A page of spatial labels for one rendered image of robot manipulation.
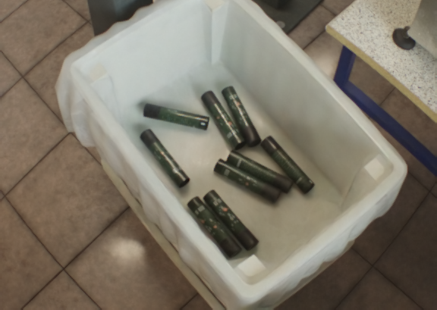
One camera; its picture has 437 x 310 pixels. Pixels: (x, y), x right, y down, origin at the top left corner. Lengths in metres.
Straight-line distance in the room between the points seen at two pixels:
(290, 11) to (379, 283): 1.03
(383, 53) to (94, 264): 1.05
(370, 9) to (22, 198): 1.23
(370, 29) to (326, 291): 0.84
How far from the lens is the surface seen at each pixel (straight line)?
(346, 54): 1.37
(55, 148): 1.90
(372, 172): 1.10
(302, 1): 2.18
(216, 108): 1.34
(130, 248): 1.73
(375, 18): 1.21
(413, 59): 1.17
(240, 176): 1.27
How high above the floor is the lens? 1.64
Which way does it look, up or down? 63 degrees down
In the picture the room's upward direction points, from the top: 4 degrees clockwise
